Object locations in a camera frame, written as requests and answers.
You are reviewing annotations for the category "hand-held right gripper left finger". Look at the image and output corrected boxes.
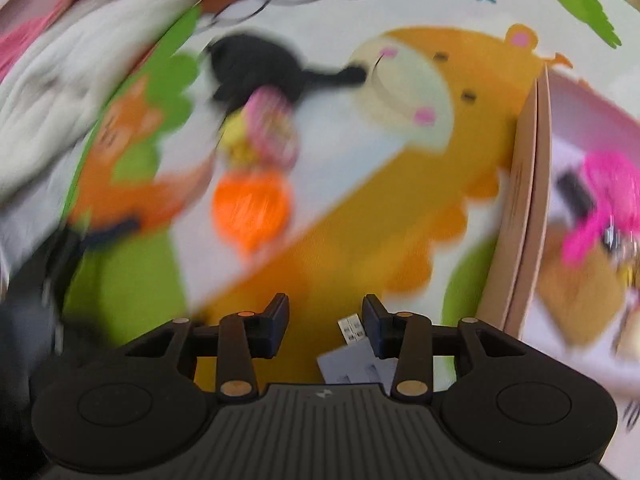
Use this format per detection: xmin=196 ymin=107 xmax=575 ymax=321
xmin=125 ymin=294 xmax=291 ymax=404

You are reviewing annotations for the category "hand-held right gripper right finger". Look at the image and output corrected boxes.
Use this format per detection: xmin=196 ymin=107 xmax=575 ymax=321
xmin=362 ymin=294 xmax=523 ymax=404

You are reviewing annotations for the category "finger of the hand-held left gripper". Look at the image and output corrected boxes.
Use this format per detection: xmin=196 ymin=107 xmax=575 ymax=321
xmin=75 ymin=215 xmax=142 ymax=252

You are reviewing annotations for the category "white paper tag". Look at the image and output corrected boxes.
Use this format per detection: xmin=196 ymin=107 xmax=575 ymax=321
xmin=316 ymin=314 xmax=401 ymax=387

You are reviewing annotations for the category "orange toy piece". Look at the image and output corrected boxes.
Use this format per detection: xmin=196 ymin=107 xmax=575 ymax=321
xmin=211 ymin=166 xmax=294 ymax=257

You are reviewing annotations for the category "yellow pink donut toy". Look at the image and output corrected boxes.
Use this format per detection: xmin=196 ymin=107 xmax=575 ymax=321
xmin=220 ymin=85 xmax=304 ymax=172

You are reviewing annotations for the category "pink cardboard box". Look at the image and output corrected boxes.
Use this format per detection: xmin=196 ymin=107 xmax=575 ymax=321
xmin=495 ymin=67 xmax=640 ymax=413

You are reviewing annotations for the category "tan plush toy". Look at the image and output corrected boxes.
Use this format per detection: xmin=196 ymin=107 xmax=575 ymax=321
xmin=537 ymin=245 xmax=627 ymax=347

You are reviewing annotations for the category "black plush toy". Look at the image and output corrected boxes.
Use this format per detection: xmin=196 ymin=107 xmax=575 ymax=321
xmin=202 ymin=34 xmax=369 ymax=111

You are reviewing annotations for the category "bag of black sticks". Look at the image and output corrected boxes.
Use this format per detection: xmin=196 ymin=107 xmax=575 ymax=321
xmin=555 ymin=170 xmax=599 ymax=222

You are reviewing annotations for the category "yellow camera toy keychain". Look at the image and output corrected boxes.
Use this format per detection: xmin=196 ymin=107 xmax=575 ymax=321
xmin=612 ymin=245 xmax=640 ymax=291

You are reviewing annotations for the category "animal printed play mat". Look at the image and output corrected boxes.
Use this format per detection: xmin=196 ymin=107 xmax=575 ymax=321
xmin=0 ymin=0 xmax=640 ymax=480

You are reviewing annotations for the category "white fluffy blanket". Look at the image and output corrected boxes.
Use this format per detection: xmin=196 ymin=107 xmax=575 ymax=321
xmin=0 ymin=0 xmax=202 ymax=273

